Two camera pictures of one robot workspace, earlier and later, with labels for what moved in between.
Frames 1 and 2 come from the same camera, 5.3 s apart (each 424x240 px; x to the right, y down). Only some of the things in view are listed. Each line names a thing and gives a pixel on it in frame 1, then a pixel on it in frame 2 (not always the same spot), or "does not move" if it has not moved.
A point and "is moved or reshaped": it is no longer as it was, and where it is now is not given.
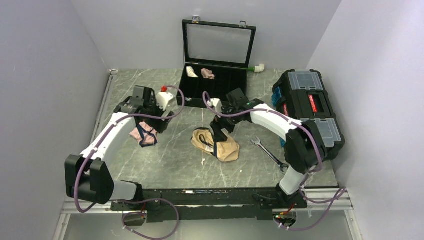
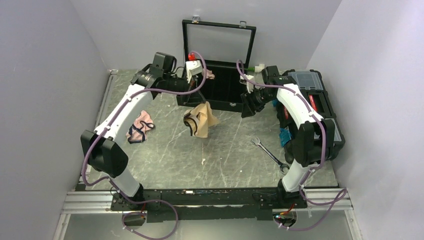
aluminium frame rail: x=68 y=206 does not move
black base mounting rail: x=165 y=205 does not move
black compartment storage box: x=217 y=57 does not move
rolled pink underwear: x=207 y=73 does not move
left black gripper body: x=157 y=124 → x=194 y=81
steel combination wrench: x=258 y=143 does not move
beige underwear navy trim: x=226 y=150 → x=199 y=119
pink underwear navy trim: x=145 y=135 is moved or reshaped
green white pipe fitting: x=257 y=69 does not move
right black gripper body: x=228 y=123 → x=258 y=99
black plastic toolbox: x=301 y=94 does not move
